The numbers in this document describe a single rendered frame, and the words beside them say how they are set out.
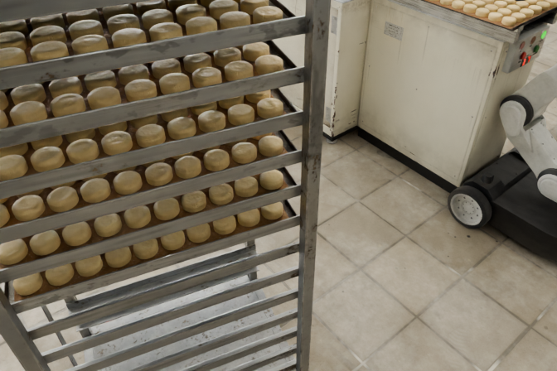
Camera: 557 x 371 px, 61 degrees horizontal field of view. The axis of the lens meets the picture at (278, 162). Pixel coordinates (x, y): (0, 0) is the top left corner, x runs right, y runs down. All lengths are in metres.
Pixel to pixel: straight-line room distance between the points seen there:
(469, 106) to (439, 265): 0.70
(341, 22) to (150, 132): 1.60
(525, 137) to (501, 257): 0.53
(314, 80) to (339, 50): 1.57
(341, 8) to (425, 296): 1.31
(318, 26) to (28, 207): 0.58
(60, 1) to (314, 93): 0.41
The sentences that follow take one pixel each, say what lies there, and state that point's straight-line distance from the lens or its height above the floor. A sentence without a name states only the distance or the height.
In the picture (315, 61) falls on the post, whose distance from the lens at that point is 0.80.
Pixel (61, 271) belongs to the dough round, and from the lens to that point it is 1.05.
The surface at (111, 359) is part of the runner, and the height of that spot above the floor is 0.61.
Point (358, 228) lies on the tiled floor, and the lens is 2.26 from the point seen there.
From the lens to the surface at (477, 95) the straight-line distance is 2.20.
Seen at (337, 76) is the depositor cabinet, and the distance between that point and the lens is 2.46.
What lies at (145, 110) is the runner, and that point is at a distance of 0.78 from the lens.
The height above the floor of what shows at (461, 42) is 0.78.
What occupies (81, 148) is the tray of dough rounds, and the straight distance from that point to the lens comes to 0.86.
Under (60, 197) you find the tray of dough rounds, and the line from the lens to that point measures 0.92.
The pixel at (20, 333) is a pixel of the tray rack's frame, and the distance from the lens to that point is 1.05.
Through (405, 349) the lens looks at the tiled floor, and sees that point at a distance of 1.93.
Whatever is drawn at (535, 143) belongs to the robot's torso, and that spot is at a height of 0.42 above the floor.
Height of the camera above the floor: 1.63
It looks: 39 degrees down
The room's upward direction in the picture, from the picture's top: 1 degrees counter-clockwise
